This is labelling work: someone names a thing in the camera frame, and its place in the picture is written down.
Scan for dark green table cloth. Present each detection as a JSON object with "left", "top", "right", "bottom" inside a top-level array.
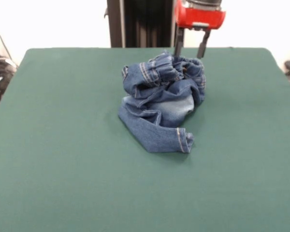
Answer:
[{"left": 0, "top": 47, "right": 290, "bottom": 232}]

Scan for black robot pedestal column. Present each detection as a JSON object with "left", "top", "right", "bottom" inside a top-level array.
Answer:
[{"left": 103, "top": 0, "right": 178, "bottom": 48}]

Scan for blue denim jeans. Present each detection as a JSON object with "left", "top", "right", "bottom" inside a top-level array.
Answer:
[{"left": 117, "top": 49, "right": 206, "bottom": 155}]

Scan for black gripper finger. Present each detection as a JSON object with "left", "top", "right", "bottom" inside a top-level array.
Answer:
[
  {"left": 197, "top": 30, "right": 211, "bottom": 58},
  {"left": 174, "top": 28, "right": 184, "bottom": 58}
]

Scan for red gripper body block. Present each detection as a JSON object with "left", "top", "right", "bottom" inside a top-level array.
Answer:
[{"left": 175, "top": 0, "right": 227, "bottom": 31}]

